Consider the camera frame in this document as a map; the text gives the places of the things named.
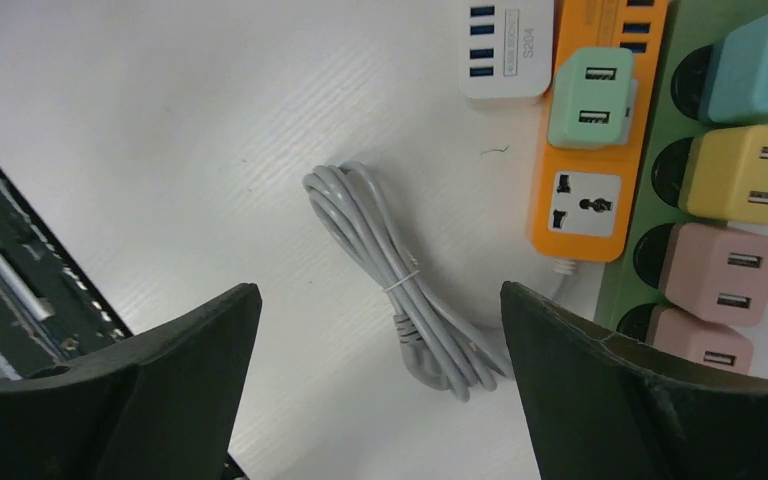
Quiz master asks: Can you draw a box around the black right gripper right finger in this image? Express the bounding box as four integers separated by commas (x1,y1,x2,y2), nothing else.
500,281,768,479

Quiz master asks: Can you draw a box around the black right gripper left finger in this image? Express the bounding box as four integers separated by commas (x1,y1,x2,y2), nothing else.
0,284,262,479

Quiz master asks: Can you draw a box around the white power strip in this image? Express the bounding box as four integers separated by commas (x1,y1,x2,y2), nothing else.
458,0,556,104

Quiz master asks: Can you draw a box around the pink adapter on green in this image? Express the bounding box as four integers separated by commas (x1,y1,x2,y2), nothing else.
658,223,768,327
645,307,754,375

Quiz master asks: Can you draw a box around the orange power strip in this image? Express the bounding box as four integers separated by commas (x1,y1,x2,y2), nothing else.
525,1,668,263

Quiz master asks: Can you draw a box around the yellow USB adapter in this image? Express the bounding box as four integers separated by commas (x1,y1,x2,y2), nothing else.
678,125,768,225

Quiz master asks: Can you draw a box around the mint adapter on orange strip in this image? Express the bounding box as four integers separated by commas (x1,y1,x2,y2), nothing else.
547,47,637,150

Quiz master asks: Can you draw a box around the teal USB adapter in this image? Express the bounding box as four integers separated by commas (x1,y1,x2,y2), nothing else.
698,14,768,125

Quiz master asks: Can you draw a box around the green power strip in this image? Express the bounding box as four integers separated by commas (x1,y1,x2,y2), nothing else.
594,1,768,339

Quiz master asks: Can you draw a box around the grey coiled orange strip cable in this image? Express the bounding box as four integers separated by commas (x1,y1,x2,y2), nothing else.
301,160,569,403

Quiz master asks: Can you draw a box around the black mounting base plate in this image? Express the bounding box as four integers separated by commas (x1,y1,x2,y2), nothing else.
0,168,132,380

